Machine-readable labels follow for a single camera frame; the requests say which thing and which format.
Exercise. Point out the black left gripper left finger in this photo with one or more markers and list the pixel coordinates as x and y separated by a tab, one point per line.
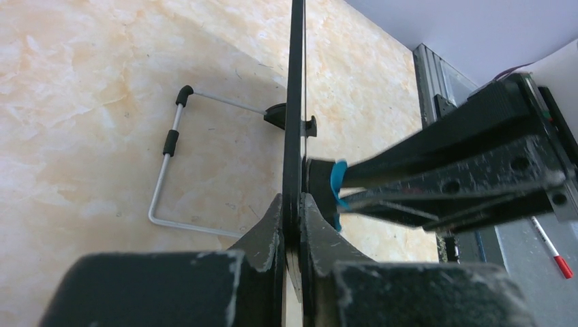
241	286

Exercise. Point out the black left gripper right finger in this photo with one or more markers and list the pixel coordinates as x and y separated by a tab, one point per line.
344	287

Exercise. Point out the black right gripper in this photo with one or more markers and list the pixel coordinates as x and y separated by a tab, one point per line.
512	157

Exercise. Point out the small black-framed whiteboard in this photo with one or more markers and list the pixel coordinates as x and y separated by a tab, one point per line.
294	145

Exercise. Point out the red-capped white marker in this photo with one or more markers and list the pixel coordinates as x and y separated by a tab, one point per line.
558	259

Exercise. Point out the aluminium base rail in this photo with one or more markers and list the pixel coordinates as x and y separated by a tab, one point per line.
441	89

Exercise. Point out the white wire whiteboard stand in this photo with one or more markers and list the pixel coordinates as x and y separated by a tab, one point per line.
221	165

